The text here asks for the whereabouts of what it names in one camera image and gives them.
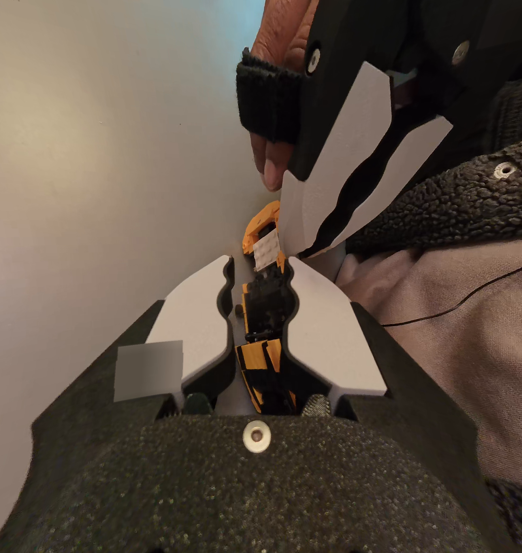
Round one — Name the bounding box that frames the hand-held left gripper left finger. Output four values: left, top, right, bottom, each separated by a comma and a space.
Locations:
145, 255, 237, 403

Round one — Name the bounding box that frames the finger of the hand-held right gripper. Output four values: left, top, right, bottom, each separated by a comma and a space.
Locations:
279, 60, 394, 256
310, 116, 455, 259

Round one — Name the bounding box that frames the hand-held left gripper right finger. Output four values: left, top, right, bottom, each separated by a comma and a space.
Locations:
282, 256, 389, 410

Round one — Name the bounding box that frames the yellow lego car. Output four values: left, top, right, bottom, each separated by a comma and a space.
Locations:
235, 201, 298, 416

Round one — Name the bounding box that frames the person's right hand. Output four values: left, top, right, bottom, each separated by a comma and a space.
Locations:
239, 0, 320, 192

